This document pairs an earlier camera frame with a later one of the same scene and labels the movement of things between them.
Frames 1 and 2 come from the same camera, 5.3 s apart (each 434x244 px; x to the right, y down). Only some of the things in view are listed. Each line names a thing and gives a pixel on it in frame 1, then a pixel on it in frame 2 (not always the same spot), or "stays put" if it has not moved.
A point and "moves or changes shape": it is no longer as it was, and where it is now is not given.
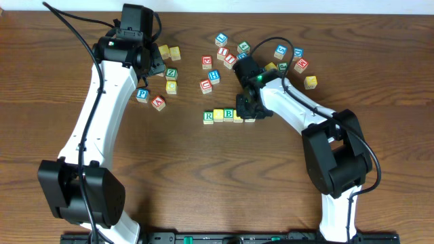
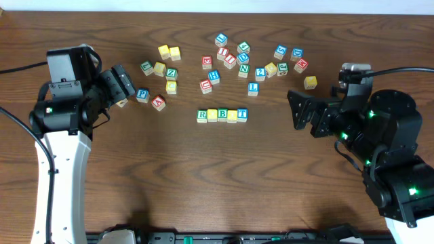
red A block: (159, 103) stays put
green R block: (208, 117) moves or changes shape
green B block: (228, 115) moves or changes shape
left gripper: (156, 63) to (119, 84)
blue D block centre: (241, 55) stays put
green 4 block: (243, 47) stays put
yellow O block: (236, 118) moves or changes shape
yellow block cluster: (270, 66) stays put
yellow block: (218, 115) moves or changes shape
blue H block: (214, 76) stays put
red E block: (207, 62) stays put
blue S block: (280, 51) stays put
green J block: (283, 66) stays put
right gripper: (243, 113) to (336, 108)
